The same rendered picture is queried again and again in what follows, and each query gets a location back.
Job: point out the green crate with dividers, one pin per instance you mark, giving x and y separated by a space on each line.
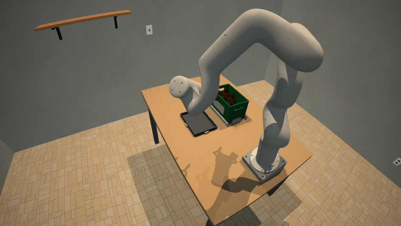
227 111

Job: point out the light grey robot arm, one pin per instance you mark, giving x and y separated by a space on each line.
297 50

